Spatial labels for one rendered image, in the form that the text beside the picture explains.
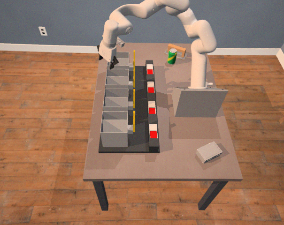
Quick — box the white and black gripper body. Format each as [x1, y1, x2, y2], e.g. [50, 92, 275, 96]
[99, 41, 116, 62]

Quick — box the green and yellow drink can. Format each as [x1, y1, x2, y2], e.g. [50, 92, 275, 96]
[167, 48, 177, 64]

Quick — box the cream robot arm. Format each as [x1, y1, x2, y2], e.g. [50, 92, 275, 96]
[102, 0, 217, 89]

